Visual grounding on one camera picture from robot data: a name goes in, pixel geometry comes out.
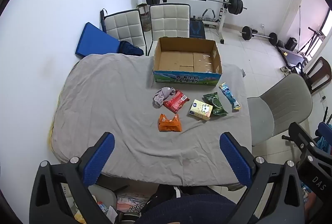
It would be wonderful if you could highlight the short barbell with black plates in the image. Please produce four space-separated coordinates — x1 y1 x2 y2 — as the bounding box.
239 26 278 45

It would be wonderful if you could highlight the treadmill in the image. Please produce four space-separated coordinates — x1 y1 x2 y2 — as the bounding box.
277 45 309 69

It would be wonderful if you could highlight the cardboard box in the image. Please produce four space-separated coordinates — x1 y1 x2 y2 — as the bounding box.
153 37 223 84

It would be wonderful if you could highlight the grey stool seat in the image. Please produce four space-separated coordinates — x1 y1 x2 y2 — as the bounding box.
89 183 118 212

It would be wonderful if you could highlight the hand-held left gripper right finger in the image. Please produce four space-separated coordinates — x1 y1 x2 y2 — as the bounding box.
219 132 305 224

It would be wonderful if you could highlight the grey tablecloth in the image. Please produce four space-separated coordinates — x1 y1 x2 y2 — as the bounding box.
48 54 253 187

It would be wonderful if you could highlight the light blue cloth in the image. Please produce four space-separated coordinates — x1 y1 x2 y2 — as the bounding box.
315 136 332 155

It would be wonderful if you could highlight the pink patterned cloth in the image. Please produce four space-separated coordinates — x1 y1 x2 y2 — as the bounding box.
117 195 149 217

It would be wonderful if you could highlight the red snack packet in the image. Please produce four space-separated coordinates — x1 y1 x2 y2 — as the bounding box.
163 90 190 114

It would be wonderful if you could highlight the grey sock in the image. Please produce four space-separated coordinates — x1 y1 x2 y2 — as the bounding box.
153 87 176 108

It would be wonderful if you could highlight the black exercise stand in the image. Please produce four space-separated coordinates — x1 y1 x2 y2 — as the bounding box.
298 5 325 56

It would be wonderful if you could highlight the dark blue bag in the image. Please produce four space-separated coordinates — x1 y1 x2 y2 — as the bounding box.
118 41 144 56

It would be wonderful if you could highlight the yellow tissue pack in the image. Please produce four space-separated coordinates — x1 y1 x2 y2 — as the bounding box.
188 99 213 121

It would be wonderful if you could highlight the white quilted chair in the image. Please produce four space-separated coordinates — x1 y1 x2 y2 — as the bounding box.
104 9 147 56
149 4 191 41

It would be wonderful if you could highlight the orange snack packet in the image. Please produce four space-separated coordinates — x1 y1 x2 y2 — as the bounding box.
158 113 183 133

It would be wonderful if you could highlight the black blue folded frame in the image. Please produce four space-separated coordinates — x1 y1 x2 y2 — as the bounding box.
100 9 108 33

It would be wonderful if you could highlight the grey shell chair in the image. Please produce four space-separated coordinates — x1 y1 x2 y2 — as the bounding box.
247 73 314 147

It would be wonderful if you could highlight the light blue sachet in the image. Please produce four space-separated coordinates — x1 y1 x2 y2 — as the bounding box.
218 83 241 110

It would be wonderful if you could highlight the grey exercise machine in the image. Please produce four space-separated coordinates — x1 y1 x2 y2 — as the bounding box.
200 9 216 22

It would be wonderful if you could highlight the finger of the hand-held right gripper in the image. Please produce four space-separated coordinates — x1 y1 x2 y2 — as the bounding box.
282 122 320 168
315 122 332 143

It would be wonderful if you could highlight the clear water jug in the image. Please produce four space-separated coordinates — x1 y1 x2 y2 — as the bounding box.
141 13 151 32

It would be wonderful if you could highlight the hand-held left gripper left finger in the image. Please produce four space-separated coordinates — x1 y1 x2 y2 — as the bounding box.
29 132 116 224

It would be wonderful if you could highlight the black speaker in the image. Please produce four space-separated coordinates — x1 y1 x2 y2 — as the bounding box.
285 37 298 51

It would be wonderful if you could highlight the white barbell rack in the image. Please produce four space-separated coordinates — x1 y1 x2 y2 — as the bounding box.
159 0 234 44

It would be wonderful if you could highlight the green snack packet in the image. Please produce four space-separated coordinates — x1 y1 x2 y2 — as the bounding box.
203 92 228 116

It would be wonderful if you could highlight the dark wooden chair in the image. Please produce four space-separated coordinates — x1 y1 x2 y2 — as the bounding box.
305 56 332 95

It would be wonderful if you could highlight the person's dark blue clothing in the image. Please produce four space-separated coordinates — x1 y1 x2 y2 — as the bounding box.
135 193 236 224

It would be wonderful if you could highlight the blue foam mat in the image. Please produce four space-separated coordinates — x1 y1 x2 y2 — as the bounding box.
75 22 121 59

